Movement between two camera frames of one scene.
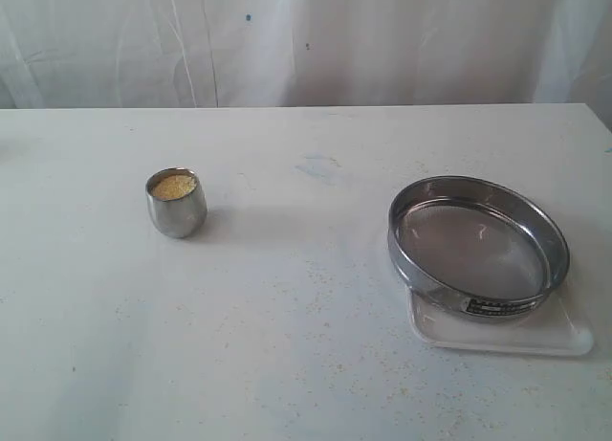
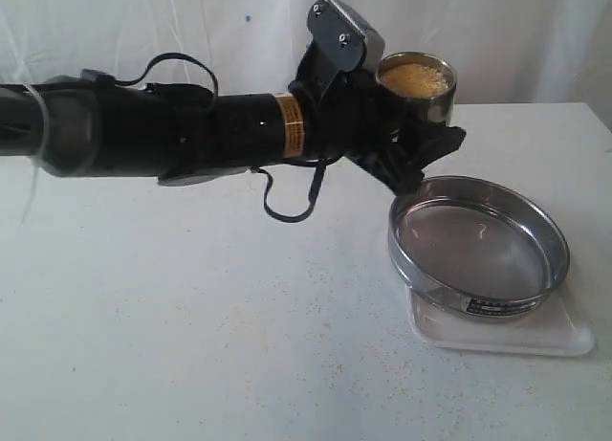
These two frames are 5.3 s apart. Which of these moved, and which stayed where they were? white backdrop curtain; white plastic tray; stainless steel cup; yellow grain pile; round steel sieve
Moved: stainless steel cup; yellow grain pile
Stayed: white plastic tray; white backdrop curtain; round steel sieve
